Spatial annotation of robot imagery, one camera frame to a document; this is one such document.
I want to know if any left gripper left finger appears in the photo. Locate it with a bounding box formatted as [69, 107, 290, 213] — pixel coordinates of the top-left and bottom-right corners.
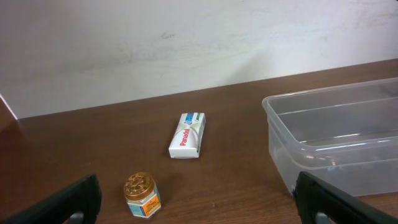
[1, 174, 102, 224]

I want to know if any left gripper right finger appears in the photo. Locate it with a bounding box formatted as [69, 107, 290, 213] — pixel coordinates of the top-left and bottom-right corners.
[294, 171, 397, 224]

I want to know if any clear plastic container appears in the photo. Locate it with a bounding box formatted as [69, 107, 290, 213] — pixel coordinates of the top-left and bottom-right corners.
[262, 78, 397, 196]

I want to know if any small gold-lidded balm jar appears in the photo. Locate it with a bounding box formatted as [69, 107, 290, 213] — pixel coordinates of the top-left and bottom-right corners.
[123, 172, 161, 218]

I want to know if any white Panadol box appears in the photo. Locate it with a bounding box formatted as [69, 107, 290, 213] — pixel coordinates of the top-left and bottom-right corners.
[169, 113, 206, 159]

